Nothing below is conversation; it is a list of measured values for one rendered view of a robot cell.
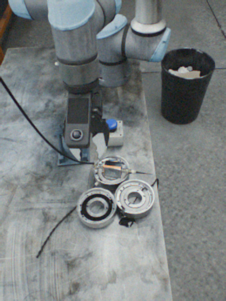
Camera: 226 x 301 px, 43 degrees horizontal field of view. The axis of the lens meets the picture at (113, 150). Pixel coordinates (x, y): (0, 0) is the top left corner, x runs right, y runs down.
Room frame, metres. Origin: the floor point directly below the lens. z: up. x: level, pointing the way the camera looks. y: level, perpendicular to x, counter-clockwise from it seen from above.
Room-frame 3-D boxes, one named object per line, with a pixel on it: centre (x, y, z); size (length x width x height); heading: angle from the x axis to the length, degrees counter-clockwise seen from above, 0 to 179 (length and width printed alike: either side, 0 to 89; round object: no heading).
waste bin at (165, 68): (1.55, -0.51, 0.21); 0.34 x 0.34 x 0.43
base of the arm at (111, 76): (0.97, -0.02, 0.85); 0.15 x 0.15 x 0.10
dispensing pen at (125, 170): (0.47, -0.02, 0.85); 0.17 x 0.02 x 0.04; 75
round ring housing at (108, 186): (0.48, 0.01, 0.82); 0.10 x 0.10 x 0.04
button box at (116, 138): (0.64, 0.00, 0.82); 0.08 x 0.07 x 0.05; 178
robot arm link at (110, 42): (0.97, -0.03, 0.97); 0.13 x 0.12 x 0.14; 66
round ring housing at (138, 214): (0.39, -0.05, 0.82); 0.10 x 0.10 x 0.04
